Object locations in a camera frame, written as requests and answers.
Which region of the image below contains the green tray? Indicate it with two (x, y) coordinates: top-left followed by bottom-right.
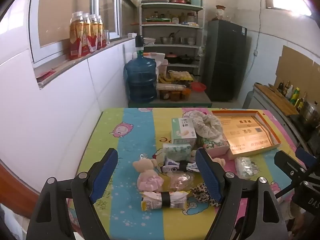
(145, 17), (172, 23)

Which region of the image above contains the black wok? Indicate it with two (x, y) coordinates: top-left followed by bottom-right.
(179, 54), (201, 65)

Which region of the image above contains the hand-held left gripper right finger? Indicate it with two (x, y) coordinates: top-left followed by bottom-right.
(195, 148), (289, 240)

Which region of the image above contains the grey kitchen cabinet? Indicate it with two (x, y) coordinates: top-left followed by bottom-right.
(244, 82), (313, 155)

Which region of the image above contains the low green table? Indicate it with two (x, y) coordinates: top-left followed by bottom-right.
(128, 90), (213, 108)

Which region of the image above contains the green patterned tissue pack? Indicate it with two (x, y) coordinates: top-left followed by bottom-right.
(234, 156), (258, 180)
(162, 142), (192, 161)

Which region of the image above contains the red clay pot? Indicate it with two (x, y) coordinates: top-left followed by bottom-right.
(165, 52), (178, 64)

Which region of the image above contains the pale pink container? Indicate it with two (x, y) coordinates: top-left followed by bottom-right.
(157, 60), (169, 77)

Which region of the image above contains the wooden cutting board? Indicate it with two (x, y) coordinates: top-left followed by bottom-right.
(255, 83), (299, 115)

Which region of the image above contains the green bottle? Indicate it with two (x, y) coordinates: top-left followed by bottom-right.
(291, 87), (300, 105)

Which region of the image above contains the sliding window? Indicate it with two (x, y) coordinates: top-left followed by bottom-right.
(29, 0), (122, 64)

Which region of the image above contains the black white water pump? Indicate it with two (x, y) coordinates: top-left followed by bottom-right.
(135, 35), (145, 55)

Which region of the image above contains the blue water jug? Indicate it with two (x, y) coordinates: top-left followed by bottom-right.
(124, 52), (158, 103)

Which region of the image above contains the orange juice bottle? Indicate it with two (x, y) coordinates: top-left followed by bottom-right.
(81, 12), (92, 55)
(90, 14), (100, 52)
(97, 15), (108, 49)
(69, 11), (85, 60)

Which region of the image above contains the red packet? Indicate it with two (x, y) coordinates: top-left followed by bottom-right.
(36, 69), (57, 82)

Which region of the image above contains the clear bag with pink cloth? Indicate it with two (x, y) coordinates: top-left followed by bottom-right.
(167, 172), (195, 191)

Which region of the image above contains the blue white bag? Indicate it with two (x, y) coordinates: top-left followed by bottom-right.
(161, 157), (201, 174)

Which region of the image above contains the steel pot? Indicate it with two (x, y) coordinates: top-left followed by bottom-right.
(301, 100), (320, 128)

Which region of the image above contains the beige teddy bear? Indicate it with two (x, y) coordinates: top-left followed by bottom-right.
(190, 149), (226, 167)

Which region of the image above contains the brown wooden board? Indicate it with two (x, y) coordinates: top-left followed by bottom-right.
(0, 159), (42, 220)

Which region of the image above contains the floral tissue box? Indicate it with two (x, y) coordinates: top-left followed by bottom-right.
(200, 135), (231, 158)

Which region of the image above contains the dark refrigerator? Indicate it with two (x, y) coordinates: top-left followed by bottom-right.
(202, 19), (248, 102)

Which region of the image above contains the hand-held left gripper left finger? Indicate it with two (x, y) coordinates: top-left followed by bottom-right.
(26, 148), (118, 240)

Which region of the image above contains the glass jar with red lid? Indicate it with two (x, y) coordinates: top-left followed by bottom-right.
(215, 5), (227, 20)

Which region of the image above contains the green white carton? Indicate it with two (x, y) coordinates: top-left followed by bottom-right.
(171, 117), (197, 145)

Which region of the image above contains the yellow label bottle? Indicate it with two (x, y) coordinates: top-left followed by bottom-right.
(297, 92), (308, 112)

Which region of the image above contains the black cooktop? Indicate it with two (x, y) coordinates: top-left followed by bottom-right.
(289, 114), (320, 142)

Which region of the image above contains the white metal shelf rack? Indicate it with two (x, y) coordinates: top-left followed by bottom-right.
(139, 1), (206, 80)

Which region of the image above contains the leopard print scrunchie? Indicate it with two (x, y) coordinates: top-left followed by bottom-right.
(191, 182), (222, 207)

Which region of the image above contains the white flour bag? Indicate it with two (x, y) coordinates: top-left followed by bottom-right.
(144, 52), (165, 65)

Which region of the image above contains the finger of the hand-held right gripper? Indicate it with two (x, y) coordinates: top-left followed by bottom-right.
(296, 147), (318, 168)
(274, 151), (308, 188)

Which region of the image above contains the clear noodle pack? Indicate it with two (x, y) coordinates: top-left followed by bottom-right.
(156, 84), (186, 92)

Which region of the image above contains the yellow white bag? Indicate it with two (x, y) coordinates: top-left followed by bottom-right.
(140, 190), (192, 212)

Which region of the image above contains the egg tray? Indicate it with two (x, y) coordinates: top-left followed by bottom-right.
(169, 70), (195, 82)

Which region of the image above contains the cream lace cloth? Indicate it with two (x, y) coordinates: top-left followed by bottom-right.
(185, 110), (223, 140)

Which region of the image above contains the red colander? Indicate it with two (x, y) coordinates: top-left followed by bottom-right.
(191, 82), (207, 93)

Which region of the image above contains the cartoon striped bed sheet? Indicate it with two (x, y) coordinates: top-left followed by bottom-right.
(67, 107), (308, 240)

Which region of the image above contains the person's right hand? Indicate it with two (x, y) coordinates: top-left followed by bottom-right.
(284, 199), (305, 233)

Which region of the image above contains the orange cardboard box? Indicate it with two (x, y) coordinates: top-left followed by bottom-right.
(211, 109), (282, 161)

